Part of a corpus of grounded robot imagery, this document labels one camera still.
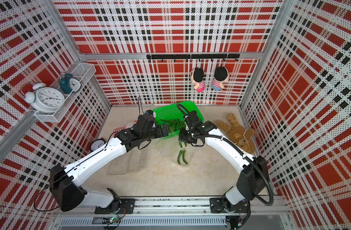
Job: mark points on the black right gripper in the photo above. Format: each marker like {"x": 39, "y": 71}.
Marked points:
{"x": 182, "y": 138}

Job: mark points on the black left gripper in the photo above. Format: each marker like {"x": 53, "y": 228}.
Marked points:
{"x": 159, "y": 133}

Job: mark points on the green plastic basket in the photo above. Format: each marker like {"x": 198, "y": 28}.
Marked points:
{"x": 170, "y": 112}

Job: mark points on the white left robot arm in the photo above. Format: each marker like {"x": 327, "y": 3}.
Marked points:
{"x": 67, "y": 182}

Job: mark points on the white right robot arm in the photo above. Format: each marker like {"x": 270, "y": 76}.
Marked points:
{"x": 253, "y": 181}

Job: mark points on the pink striped plush toy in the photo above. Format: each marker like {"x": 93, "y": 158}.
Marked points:
{"x": 129, "y": 125}

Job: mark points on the brown plush bear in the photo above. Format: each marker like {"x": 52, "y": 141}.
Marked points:
{"x": 239, "y": 135}

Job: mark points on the black alarm clock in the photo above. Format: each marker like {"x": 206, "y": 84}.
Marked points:
{"x": 96, "y": 144}

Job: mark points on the hanging doll pink shirt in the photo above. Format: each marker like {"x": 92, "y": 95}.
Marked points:
{"x": 197, "y": 78}

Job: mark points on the hanging doll striped shirt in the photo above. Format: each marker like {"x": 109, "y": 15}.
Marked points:
{"x": 221, "y": 76}

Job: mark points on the teal alarm clock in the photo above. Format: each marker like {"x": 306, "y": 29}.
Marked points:
{"x": 69, "y": 84}

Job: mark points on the green circuit board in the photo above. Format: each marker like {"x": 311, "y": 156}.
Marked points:
{"x": 110, "y": 221}

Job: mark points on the white alarm clock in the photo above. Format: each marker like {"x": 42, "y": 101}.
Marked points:
{"x": 44, "y": 99}

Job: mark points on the black hook rail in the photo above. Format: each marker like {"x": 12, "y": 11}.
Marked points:
{"x": 163, "y": 57}

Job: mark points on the white wire wall shelf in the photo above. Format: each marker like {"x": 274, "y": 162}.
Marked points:
{"x": 81, "y": 71}

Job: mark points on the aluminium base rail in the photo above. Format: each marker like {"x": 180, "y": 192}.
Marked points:
{"x": 179, "y": 212}

